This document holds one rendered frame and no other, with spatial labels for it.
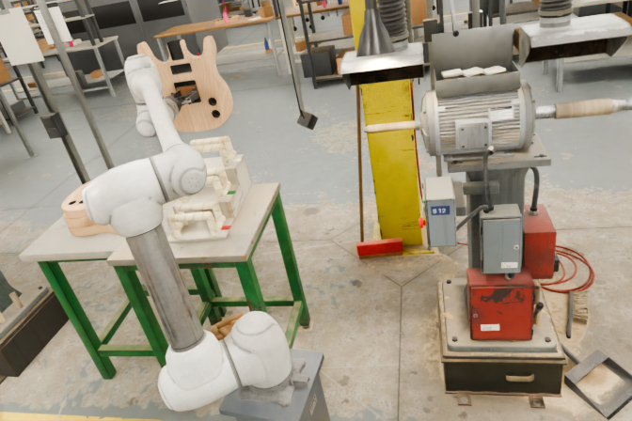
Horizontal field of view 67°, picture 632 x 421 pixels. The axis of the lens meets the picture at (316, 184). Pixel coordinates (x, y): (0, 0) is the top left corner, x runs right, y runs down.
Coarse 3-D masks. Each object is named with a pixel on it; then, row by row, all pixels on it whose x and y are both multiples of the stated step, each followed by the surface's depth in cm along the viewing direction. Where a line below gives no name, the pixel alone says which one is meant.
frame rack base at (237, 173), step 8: (208, 160) 229; (216, 160) 227; (224, 168) 217; (232, 168) 216; (240, 168) 222; (208, 176) 220; (232, 176) 218; (240, 176) 221; (248, 176) 233; (208, 184) 222; (240, 184) 220; (248, 184) 232
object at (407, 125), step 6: (372, 126) 188; (378, 126) 187; (384, 126) 187; (390, 126) 186; (396, 126) 186; (402, 126) 185; (408, 126) 185; (414, 126) 184; (372, 132) 188; (378, 132) 188
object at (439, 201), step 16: (432, 192) 165; (448, 192) 163; (432, 208) 162; (448, 208) 161; (480, 208) 179; (432, 224) 165; (448, 224) 164; (464, 224) 180; (432, 240) 169; (448, 240) 168
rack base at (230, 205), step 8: (232, 184) 220; (200, 192) 219; (208, 192) 217; (240, 192) 219; (192, 200) 213; (200, 200) 211; (208, 200) 210; (216, 200) 209; (224, 200) 207; (232, 200) 209; (240, 200) 218; (224, 208) 208; (232, 208) 208; (240, 208) 217; (232, 216) 209
